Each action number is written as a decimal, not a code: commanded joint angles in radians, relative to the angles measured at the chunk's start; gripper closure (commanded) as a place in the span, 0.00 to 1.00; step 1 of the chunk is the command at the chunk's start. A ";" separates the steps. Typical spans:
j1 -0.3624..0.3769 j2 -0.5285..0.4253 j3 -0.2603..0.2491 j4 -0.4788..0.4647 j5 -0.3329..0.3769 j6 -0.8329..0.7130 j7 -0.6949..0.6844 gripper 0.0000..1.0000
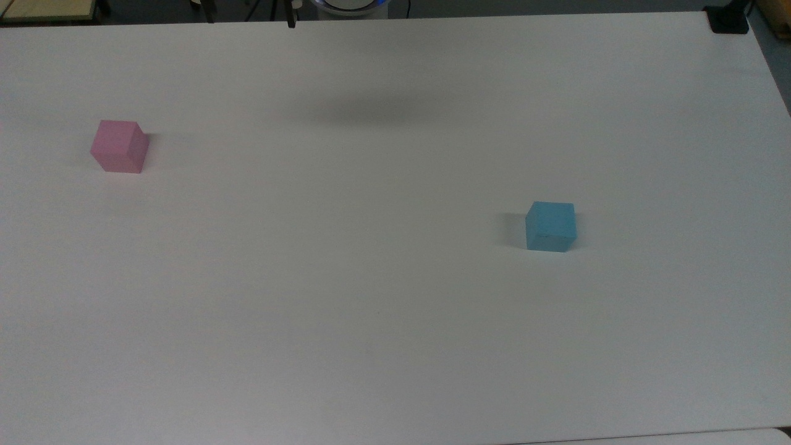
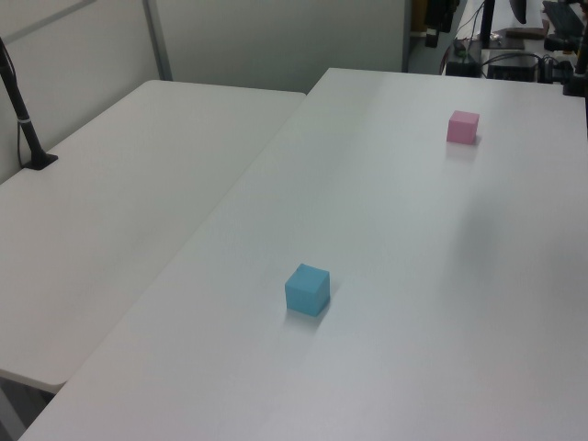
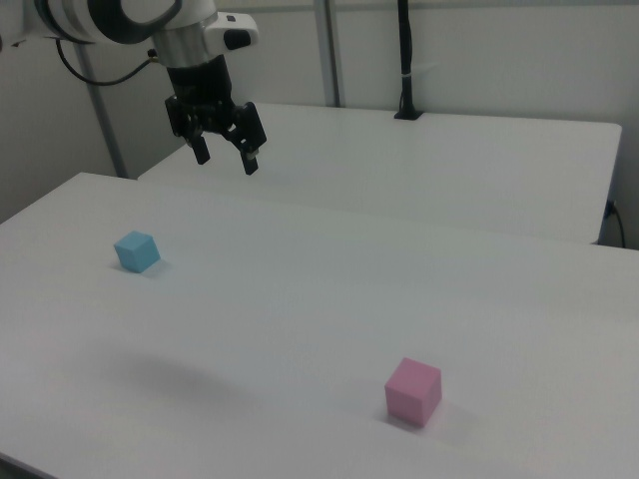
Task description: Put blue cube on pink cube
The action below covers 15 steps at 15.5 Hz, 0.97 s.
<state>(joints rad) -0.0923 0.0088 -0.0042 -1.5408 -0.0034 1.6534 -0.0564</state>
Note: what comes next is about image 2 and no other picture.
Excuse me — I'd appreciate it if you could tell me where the black camera device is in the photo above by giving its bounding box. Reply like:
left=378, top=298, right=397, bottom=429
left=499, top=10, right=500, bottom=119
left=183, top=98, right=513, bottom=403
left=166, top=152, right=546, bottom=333
left=537, top=54, right=575, bottom=86

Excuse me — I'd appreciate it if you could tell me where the brown flat object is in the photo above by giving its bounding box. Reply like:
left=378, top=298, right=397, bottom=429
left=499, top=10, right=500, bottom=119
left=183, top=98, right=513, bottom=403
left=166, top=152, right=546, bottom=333
left=503, top=27, right=551, bottom=40

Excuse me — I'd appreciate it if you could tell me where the blue foam cube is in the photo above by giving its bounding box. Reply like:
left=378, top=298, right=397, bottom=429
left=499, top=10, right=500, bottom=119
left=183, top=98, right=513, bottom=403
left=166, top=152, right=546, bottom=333
left=284, top=263, right=332, bottom=317

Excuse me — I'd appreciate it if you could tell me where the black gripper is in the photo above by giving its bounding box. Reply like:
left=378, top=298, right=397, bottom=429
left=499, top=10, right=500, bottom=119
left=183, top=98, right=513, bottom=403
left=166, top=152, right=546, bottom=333
left=422, top=0, right=460, bottom=49

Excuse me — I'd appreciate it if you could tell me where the black keyboard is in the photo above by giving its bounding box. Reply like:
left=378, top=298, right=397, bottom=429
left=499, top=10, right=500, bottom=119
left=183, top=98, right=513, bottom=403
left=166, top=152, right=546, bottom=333
left=541, top=0, right=588, bottom=39

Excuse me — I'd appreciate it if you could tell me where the small black box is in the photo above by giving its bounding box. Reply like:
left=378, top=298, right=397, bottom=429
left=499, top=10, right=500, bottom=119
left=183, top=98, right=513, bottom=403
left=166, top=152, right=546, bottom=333
left=447, top=59, right=479, bottom=77

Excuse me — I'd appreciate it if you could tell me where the black camera stand pole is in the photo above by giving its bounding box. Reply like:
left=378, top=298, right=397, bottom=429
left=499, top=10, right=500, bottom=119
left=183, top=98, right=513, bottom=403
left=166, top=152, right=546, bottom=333
left=0, top=36, right=60, bottom=172

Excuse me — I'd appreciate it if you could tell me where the black clamp mount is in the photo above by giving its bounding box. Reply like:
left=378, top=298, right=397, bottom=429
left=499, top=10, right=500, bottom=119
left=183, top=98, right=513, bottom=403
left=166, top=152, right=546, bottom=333
left=561, top=31, right=588, bottom=97

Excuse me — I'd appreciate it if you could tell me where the pink foam cube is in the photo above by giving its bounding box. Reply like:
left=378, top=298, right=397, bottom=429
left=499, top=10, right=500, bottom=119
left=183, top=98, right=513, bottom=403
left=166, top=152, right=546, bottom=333
left=446, top=109, right=481, bottom=145

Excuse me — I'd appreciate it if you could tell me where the black monitor stand pole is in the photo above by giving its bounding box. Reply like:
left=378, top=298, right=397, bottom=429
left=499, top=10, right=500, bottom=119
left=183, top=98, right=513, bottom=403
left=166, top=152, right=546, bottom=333
left=479, top=0, right=496, bottom=50

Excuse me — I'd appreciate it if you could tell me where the black electronics box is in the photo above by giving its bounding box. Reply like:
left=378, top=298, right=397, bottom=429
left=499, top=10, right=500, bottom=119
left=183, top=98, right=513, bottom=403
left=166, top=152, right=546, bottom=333
left=485, top=53, right=539, bottom=83

